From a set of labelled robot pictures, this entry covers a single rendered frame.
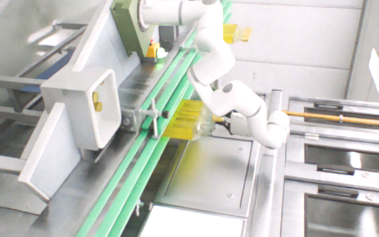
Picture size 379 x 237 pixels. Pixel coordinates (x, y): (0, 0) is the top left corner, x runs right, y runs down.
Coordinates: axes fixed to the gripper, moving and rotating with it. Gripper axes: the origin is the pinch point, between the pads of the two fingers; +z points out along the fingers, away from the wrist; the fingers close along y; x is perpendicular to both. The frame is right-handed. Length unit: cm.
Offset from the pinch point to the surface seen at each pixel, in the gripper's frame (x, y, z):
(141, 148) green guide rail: 35.7, 3.4, 13.9
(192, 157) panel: 14.0, -13.0, 5.8
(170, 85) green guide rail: 6.2, 13.5, 19.6
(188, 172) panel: 22.8, -13.1, 2.8
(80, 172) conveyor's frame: 57, 5, 22
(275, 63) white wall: -557, -227, 145
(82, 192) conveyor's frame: 64, 5, 15
